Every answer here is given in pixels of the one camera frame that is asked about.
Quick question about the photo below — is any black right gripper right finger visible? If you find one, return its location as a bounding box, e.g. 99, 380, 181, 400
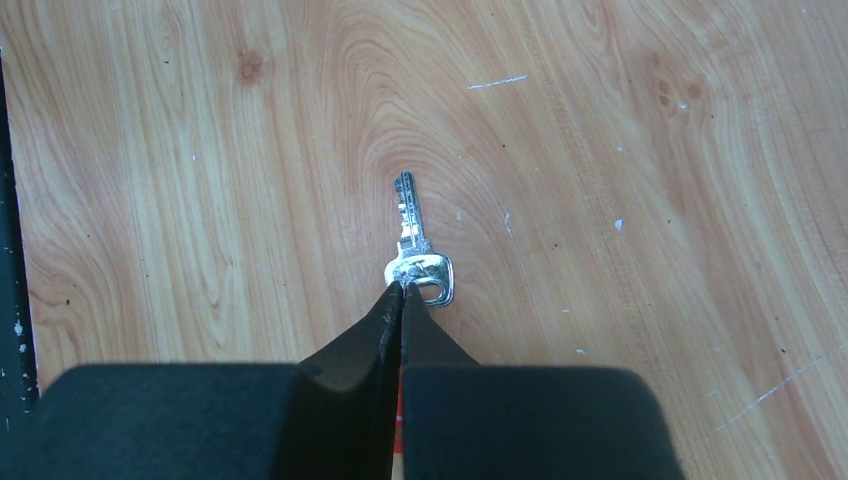
401, 286, 684, 479

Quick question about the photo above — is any silver key with red tag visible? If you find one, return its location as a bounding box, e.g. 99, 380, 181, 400
384, 170, 455, 308

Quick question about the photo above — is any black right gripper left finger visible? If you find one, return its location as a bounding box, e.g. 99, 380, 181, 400
1, 284, 404, 479

